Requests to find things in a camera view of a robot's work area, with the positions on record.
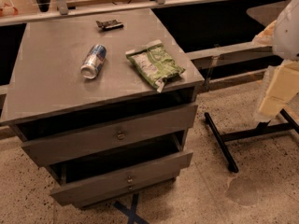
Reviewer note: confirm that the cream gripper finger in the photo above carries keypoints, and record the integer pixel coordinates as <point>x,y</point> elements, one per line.
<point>265,37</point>
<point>280,84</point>

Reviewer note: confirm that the green jalapeno chip bag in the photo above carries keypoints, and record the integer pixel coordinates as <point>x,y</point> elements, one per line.
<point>154,64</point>

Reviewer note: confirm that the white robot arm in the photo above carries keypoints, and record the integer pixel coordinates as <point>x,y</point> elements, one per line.
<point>286,33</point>

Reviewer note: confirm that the black metal table leg stand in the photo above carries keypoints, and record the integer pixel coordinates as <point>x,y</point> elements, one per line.
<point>261,129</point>

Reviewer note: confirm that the upper grey drawer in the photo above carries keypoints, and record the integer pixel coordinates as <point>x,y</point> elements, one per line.
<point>82,142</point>

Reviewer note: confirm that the grey drawer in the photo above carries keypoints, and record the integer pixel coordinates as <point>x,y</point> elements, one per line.
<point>104,187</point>
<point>82,142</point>

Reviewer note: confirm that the small black wrapper packet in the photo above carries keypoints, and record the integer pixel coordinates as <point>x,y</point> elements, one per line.
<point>109,25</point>

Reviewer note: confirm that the grey drawer cabinet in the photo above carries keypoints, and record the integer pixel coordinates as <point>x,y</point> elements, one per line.
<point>48,95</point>

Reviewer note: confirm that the blue silver energy drink can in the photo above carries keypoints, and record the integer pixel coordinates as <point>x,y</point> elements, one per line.
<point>94,61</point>

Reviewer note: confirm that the lower grey drawer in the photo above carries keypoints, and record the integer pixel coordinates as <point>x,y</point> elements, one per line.
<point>104,187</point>

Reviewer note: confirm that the grey metal shelf rail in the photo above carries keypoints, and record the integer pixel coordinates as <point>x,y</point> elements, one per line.
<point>237,53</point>

